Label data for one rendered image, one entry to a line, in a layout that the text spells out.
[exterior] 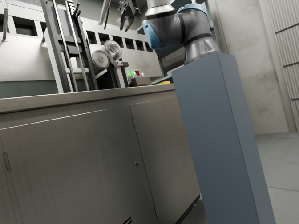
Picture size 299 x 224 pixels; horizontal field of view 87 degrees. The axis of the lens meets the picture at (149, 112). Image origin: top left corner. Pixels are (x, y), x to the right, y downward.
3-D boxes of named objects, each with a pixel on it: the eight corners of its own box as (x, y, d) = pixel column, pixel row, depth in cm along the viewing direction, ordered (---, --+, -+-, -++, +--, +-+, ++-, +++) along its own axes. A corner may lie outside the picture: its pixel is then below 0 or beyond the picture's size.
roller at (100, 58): (95, 66, 100) (90, 48, 100) (80, 79, 118) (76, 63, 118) (111, 67, 109) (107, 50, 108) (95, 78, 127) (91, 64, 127)
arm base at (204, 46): (227, 57, 66) (221, 34, 66) (213, 54, 56) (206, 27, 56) (195, 70, 77) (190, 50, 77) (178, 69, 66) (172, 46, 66)
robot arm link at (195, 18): (217, 30, 61) (209, -4, 61) (184, 38, 60) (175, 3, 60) (204, 44, 73) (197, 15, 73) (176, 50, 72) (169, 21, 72)
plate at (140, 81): (137, 85, 117) (135, 77, 117) (110, 97, 146) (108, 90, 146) (151, 83, 129) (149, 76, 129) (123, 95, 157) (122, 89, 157)
